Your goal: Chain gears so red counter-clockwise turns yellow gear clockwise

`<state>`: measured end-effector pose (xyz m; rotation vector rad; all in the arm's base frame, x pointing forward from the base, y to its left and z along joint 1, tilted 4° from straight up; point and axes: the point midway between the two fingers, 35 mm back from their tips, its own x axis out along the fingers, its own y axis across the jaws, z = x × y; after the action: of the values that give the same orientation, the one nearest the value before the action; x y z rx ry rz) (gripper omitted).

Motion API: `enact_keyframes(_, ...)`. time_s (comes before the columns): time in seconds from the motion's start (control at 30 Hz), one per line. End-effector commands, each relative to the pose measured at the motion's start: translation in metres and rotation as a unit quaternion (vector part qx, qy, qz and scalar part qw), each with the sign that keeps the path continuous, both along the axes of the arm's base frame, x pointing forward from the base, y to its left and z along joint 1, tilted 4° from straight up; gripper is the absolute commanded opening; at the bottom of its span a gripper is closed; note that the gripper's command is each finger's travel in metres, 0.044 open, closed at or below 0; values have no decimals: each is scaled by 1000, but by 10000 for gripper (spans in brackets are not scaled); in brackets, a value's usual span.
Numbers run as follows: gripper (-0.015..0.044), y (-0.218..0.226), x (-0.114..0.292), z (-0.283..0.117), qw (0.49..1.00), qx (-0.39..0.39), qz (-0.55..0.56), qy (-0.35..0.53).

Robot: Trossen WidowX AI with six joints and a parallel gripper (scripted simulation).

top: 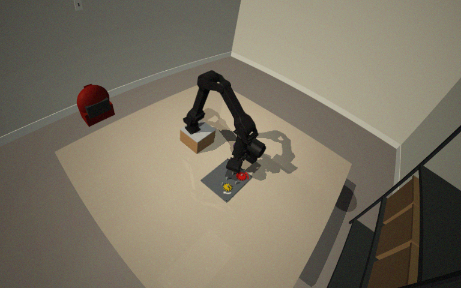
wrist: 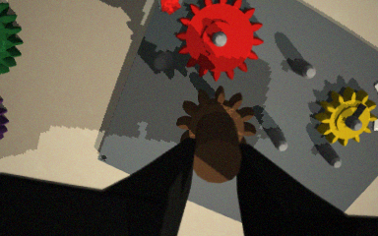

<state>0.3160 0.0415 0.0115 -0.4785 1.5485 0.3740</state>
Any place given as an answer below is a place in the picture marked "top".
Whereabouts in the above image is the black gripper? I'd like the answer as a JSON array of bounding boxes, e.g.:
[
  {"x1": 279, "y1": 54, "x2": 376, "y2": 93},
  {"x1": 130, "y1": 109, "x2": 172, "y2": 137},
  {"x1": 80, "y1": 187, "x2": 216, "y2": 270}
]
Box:
[{"x1": 226, "y1": 144, "x2": 247, "y2": 173}]

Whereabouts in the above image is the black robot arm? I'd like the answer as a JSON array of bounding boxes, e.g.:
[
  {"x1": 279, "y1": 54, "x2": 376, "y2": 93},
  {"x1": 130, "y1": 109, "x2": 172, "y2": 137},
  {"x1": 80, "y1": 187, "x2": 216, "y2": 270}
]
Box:
[{"x1": 183, "y1": 70, "x2": 266, "y2": 164}]

